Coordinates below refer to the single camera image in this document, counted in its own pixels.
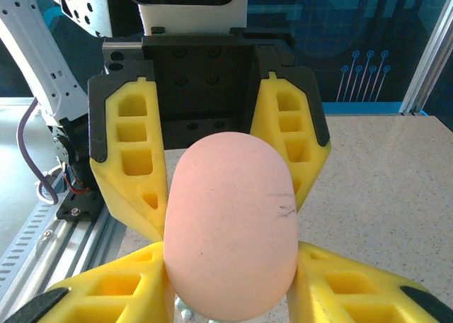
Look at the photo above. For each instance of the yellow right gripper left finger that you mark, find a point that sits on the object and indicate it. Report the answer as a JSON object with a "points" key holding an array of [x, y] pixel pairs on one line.
{"points": [[148, 263]]}

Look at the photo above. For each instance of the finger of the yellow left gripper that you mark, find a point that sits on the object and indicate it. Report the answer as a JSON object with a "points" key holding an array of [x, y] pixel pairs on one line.
{"points": [[113, 181], [311, 167]]}

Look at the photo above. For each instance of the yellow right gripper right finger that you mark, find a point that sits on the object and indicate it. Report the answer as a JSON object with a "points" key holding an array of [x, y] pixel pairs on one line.
{"points": [[311, 277]]}

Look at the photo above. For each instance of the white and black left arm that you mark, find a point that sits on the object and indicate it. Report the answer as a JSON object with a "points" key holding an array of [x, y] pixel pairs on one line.
{"points": [[39, 54]]}

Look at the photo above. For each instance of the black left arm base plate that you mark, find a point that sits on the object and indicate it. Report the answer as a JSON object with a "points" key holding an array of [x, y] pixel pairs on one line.
{"points": [[81, 206]]}

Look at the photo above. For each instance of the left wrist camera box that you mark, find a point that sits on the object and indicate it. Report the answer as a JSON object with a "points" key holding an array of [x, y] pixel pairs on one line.
{"points": [[191, 18]]}

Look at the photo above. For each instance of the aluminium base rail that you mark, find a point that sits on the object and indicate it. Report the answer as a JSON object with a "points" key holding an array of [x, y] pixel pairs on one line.
{"points": [[70, 245]]}

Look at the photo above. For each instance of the aluminium frame post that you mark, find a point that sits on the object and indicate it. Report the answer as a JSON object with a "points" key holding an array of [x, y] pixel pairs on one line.
{"points": [[428, 46]]}

